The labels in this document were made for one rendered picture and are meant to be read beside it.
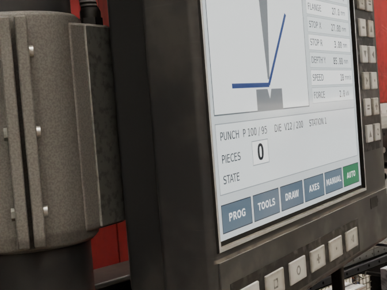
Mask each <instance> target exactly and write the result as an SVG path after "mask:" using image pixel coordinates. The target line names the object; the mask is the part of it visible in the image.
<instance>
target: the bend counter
mask: <svg viewBox="0 0 387 290"><path fill-rule="evenodd" d="M252 155H253V165H254V166H256V165H260V164H264V163H268V162H270V159H269V150H268V139H262V140H256V141H252Z"/></svg>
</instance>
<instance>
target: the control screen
mask: <svg viewBox="0 0 387 290"><path fill-rule="evenodd" d="M202 4H203V18H204V33H205V41H206V56H207V71H208V85H209V93H210V108H211V123H212V131H213V146H214V161H215V175H216V183H217V198H218V213H219V228H220V236H221V242H222V241H225V240H227V239H229V238H232V237H234V236H236V235H239V234H242V233H244V232H246V231H249V230H251V229H254V228H256V227H259V226H262V225H264V224H266V223H269V222H271V221H273V220H276V219H278V218H281V217H284V216H286V215H288V214H291V213H293V212H296V211H299V210H300V209H303V208H306V207H308V206H310V205H313V204H315V203H318V202H321V201H323V200H326V199H328V198H330V197H333V196H335V195H337V194H340V193H343V192H345V191H348V190H350V189H352V188H355V187H357V186H360V185H361V169H360V160H359V143H358V126H357V116H356V99H355V82H354V65H353V55H352V38H351V21H350V4H349V0H202ZM262 139H268V150H269V159H270V162H268V163H264V164H260V165H256V166H254V165H253V155H252V141H256V140H262Z"/></svg>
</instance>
